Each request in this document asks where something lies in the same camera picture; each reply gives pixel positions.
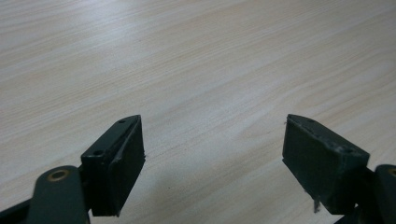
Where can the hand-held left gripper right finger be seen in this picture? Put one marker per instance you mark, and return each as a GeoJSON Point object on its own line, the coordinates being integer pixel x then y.
{"type": "Point", "coordinates": [323, 165]}

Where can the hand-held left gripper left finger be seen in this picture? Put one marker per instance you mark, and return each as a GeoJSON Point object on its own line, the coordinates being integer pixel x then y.
{"type": "Point", "coordinates": [115, 161]}

